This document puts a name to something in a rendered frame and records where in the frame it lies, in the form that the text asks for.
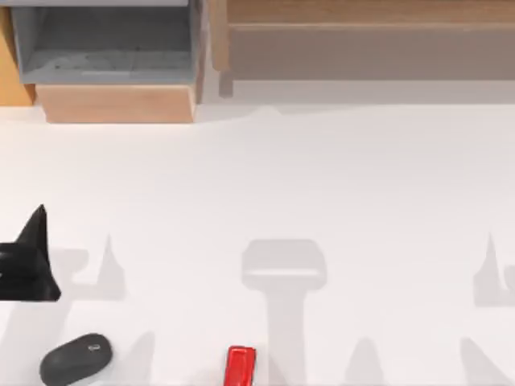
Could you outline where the pale wooden drawer front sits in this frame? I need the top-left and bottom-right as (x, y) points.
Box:
(35, 84), (197, 124)

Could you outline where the red stapler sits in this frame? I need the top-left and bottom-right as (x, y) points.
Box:
(223, 345), (258, 386)

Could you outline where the wooden open shelf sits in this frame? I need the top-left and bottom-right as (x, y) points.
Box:
(212, 0), (515, 99)

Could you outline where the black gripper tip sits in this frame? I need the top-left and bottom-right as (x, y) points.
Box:
(0, 203), (62, 302)

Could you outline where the dark grey computer mouse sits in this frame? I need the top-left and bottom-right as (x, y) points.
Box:
(39, 333), (113, 386)

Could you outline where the wooden cupboard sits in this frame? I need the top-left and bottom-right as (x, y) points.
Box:
(0, 0), (37, 108)

